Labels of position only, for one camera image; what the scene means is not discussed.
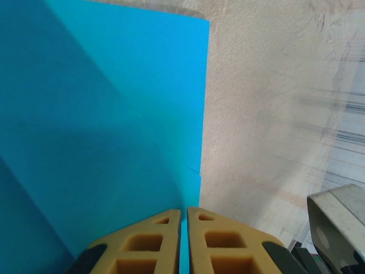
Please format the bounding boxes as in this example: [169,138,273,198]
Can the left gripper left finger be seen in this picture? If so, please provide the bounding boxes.
[66,208,183,274]

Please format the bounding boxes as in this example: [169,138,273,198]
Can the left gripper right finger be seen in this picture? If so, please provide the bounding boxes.
[186,206,310,274]

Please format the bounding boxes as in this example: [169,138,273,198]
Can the blue paper sheet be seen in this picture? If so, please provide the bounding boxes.
[0,0,211,274]

